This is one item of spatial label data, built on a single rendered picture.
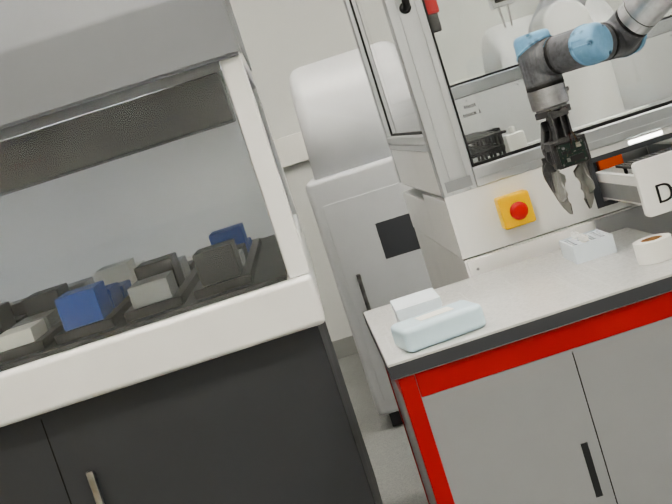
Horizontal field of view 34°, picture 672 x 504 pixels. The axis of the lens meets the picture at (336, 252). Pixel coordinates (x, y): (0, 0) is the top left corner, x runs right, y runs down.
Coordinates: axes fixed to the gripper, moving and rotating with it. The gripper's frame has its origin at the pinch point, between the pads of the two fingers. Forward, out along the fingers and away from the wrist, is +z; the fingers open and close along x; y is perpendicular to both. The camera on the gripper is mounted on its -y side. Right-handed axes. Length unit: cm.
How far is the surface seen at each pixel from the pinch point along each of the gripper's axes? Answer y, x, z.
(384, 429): -195, -54, 86
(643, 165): 8.8, 12.2, -4.5
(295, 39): -348, -38, -80
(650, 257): 23.5, 4.6, 10.1
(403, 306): 16.3, -40.3, 6.0
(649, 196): 8.8, 11.7, 1.6
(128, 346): 2, -94, -1
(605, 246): 1.9, 2.4, 9.5
